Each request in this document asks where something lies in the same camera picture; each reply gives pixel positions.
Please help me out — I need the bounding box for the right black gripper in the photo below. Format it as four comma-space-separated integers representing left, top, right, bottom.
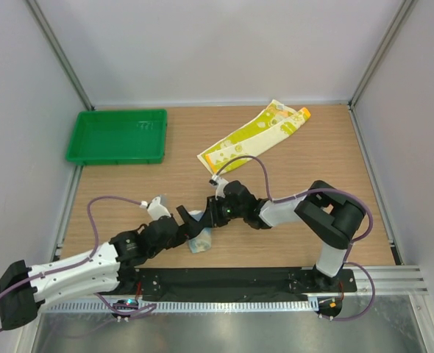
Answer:
201, 194, 246, 229

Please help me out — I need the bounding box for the polka dot striped towel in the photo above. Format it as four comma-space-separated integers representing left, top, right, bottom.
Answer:
188, 227, 212, 254

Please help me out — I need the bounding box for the green yellow patterned towel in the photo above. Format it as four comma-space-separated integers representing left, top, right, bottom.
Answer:
197, 99, 311, 174

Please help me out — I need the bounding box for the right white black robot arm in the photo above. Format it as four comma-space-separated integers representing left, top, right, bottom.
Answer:
190, 180, 372, 291

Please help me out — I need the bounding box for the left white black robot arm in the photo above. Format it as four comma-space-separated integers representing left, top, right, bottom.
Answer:
0, 206, 216, 331

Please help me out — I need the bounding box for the green plastic tray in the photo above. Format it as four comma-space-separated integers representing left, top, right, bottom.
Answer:
65, 109, 168, 166

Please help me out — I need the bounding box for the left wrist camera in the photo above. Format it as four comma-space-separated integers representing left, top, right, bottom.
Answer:
139, 195, 171, 221

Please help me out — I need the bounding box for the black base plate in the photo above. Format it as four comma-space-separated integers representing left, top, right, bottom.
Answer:
121, 266, 358, 296

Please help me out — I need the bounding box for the slotted cable duct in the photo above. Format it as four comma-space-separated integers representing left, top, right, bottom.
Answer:
47, 297, 319, 313

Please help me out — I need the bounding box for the aluminium front rail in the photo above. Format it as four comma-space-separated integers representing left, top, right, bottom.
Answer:
25, 266, 430, 299

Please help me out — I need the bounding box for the left aluminium frame post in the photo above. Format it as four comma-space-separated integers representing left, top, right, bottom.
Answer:
24, 0, 95, 111

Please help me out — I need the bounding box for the aluminium frame post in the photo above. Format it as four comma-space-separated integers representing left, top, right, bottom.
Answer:
24, 0, 95, 111
347, 0, 419, 110

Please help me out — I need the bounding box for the right aluminium frame post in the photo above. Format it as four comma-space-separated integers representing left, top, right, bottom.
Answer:
347, 0, 419, 110

